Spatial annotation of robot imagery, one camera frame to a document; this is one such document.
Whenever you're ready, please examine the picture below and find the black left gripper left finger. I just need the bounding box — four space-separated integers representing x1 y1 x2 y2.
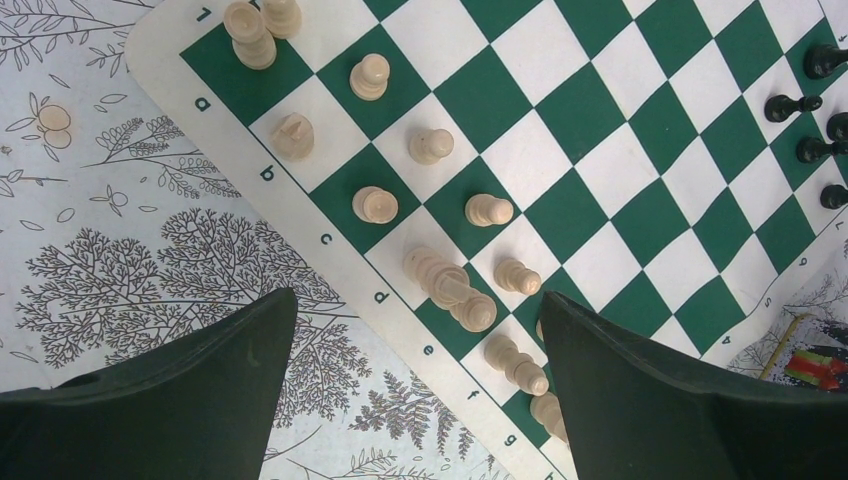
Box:
1 288 297 479

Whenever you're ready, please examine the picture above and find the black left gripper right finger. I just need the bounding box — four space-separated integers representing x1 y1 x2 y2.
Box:
539 291 847 479

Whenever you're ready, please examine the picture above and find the black rook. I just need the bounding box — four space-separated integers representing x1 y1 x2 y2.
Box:
803 44 848 80

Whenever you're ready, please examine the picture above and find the black bishop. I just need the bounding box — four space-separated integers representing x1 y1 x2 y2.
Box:
826 112 848 141

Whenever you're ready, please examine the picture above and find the green white chess board mat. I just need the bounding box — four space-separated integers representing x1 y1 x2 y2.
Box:
125 1 847 479

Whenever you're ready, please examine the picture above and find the white knight g-file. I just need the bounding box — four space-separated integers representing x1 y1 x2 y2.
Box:
530 391 568 444

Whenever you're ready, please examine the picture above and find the white bishop f-file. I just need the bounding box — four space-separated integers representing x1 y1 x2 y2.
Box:
484 335 550 396

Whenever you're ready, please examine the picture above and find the white pawn e-file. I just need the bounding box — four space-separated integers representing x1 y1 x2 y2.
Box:
494 258 542 296

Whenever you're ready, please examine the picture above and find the yellow metal tray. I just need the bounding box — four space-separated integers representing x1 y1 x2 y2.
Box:
759 314 847 393

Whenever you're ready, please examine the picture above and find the floral patterned tablecloth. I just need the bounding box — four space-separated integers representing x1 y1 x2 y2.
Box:
0 0 848 480

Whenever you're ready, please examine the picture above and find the white pawn d-file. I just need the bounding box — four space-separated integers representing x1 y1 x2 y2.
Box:
465 193 514 227

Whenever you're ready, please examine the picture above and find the white bishop c-file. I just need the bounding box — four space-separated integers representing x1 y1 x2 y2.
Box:
352 186 399 224

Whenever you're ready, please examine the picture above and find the black pawn h7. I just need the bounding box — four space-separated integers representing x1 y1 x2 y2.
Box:
819 184 848 210

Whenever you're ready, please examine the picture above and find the white pawn c-file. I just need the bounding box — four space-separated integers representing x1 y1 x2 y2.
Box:
408 129 455 166

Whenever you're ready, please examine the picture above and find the white rook a-file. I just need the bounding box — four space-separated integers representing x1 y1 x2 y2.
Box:
223 1 277 70

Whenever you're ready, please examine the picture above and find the white pawn b-file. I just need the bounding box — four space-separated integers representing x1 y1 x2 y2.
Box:
349 53 390 101

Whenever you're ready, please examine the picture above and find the white pawn a-file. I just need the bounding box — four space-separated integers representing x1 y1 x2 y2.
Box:
260 0 302 39

